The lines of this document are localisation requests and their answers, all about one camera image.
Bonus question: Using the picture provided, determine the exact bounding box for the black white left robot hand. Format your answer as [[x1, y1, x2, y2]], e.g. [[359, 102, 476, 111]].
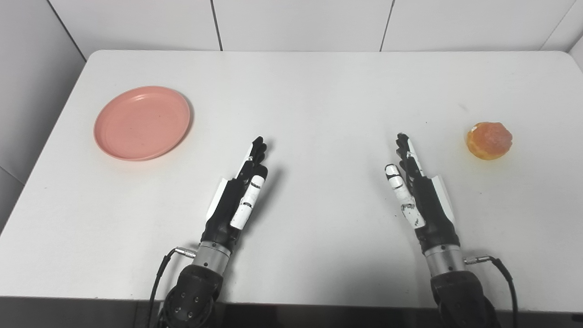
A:
[[201, 136, 269, 252]]

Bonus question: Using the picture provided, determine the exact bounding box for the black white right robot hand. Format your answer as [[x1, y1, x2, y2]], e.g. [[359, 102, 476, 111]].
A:
[[385, 133, 460, 254]]

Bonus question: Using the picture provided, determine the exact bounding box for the pink round plate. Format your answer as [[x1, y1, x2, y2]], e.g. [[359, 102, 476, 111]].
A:
[[93, 86, 192, 162]]

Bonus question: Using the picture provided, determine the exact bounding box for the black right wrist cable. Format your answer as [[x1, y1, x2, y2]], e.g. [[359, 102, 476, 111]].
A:
[[464, 256, 519, 328]]

